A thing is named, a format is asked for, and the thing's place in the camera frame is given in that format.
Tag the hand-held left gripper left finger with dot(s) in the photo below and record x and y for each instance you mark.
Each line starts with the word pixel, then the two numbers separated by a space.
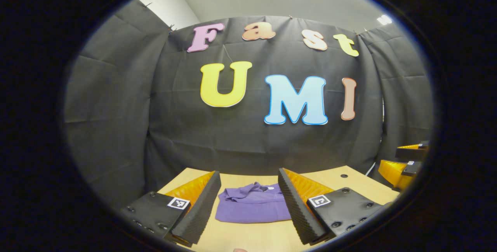
pixel 198 213

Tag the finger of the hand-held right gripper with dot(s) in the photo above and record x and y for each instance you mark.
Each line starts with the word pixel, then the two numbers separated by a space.
pixel 396 174
pixel 411 153

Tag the purple shirt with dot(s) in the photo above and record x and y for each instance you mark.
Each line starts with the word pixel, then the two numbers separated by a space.
pixel 252 205

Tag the small ceiling light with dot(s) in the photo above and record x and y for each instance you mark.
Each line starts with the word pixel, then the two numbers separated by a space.
pixel 384 19

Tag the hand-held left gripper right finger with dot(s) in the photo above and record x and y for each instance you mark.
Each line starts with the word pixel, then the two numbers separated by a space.
pixel 297 209

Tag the black backdrop cloth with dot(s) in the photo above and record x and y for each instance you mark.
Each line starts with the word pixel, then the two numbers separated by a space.
pixel 233 135

